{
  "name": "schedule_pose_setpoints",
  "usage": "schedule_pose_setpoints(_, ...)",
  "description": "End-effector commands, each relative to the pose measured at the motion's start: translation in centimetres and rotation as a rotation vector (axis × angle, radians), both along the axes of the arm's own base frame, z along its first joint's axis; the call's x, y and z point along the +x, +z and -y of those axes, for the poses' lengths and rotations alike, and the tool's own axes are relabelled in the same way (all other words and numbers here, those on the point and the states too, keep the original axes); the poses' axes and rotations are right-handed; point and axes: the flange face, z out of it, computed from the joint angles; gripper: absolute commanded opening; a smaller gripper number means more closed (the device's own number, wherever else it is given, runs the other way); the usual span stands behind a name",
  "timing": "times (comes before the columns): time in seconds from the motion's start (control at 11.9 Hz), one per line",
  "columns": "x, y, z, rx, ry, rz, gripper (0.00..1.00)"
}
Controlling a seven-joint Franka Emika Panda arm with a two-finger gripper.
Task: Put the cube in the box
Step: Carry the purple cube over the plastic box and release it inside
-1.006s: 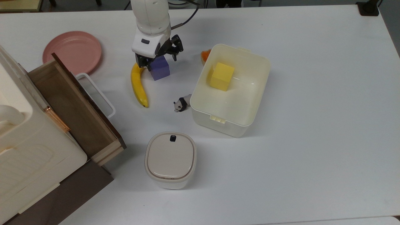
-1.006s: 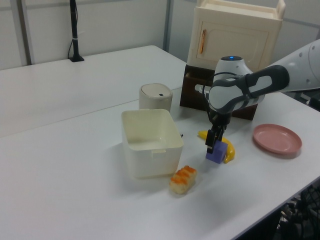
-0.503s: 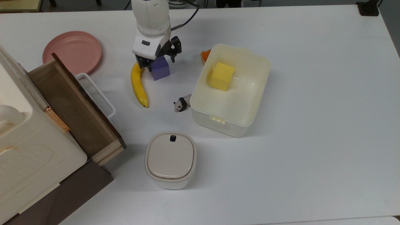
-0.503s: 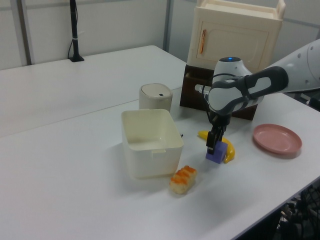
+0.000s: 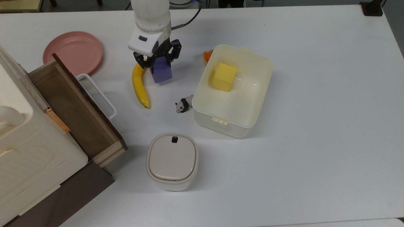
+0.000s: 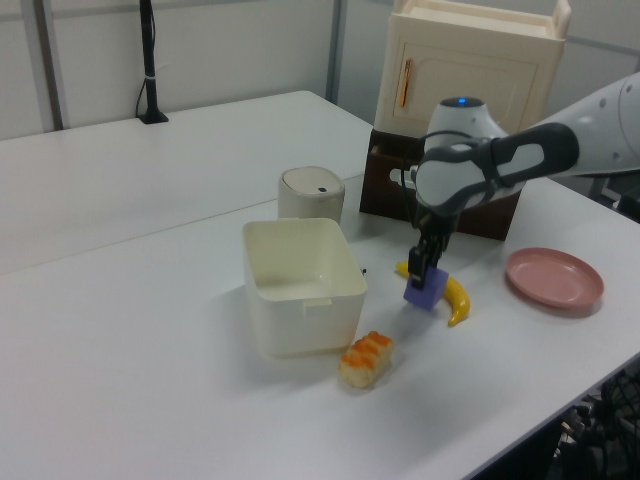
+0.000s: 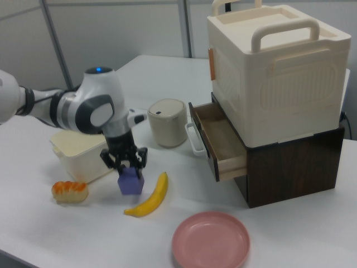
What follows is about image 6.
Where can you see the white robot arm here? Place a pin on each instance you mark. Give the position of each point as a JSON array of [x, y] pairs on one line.
[[520, 155]]

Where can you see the brown wooden drawer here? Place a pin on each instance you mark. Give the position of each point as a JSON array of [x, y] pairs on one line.
[[385, 200]]

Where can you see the pink round plate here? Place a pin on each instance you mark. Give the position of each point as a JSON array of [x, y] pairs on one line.
[[552, 280]]

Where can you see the purple cube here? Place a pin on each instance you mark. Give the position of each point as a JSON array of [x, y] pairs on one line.
[[426, 296]]

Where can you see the cream plastic box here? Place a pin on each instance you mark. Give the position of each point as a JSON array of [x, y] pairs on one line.
[[305, 325]]

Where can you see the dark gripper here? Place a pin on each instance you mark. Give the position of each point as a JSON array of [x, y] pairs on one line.
[[434, 225]]

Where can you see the yellow banana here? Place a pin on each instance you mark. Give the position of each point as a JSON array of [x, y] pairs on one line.
[[459, 299]]

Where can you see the black pole stand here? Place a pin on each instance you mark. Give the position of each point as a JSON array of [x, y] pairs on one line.
[[148, 50]]

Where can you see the orange salmon sushi toy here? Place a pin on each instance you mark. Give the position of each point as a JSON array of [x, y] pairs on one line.
[[365, 361]]

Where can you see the black equipment under table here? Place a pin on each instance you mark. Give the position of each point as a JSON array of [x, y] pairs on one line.
[[605, 430]]

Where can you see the cream lidded bin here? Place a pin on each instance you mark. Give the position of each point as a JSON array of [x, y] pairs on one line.
[[310, 192]]

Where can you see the cream toy cabinet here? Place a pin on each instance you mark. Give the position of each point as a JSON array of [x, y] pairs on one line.
[[475, 65]]

